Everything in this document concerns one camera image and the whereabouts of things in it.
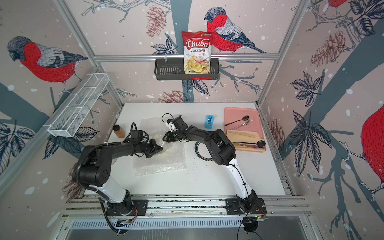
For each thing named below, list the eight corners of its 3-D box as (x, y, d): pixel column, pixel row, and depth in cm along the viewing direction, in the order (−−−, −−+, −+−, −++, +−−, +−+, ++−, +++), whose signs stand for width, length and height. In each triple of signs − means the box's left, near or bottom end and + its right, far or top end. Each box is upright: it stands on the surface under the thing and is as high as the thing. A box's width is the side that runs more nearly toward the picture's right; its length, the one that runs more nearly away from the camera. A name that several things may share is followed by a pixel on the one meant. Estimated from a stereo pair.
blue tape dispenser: (203, 128, 109) (203, 125, 105) (206, 117, 116) (207, 113, 112) (211, 130, 108) (211, 127, 104) (214, 119, 115) (214, 115, 111)
